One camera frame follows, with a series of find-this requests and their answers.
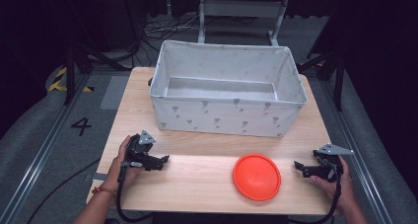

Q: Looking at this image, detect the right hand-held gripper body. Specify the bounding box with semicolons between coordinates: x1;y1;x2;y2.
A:
312;142;355;182

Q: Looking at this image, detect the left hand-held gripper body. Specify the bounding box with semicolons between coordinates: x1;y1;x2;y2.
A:
125;129;158;172

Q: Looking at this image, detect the orange plastic flying disc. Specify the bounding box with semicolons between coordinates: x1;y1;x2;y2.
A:
233;153;282;202

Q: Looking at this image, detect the white fabric storage box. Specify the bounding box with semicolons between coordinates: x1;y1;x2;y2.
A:
148;39;309;138

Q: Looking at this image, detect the person's left hand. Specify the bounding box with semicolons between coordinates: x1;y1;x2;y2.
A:
105;134;146;192

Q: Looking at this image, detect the person's right hand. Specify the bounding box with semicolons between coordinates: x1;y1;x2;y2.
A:
309;154;358;215

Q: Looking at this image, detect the black tripod stand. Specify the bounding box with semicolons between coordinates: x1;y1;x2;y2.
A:
297;36;350;113
60;0;142;106

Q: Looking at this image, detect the yellow black hazard tape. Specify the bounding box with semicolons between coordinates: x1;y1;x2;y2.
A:
47;66;95;94

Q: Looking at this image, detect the metal floor rail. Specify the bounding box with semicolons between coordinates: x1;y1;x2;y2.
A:
319;79;393;224
0;73;92;224

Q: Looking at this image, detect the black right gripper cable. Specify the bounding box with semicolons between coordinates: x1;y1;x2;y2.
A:
288;164;345;224

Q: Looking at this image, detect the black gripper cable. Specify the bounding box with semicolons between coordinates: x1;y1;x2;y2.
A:
288;164;345;224
115;161;156;224

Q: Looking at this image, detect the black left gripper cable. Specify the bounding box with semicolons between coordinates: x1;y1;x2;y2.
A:
115;161;156;224

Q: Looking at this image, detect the red string bracelet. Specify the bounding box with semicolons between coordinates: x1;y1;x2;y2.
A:
91;186;117;198

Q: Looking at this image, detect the thin black floor cable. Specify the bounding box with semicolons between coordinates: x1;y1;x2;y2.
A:
25;156;103;224

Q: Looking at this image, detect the bundle of floor cables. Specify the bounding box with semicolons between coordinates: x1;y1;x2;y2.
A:
140;14;202;55

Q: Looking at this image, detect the grey metal stand frame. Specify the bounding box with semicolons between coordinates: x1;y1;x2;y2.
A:
197;0;291;47

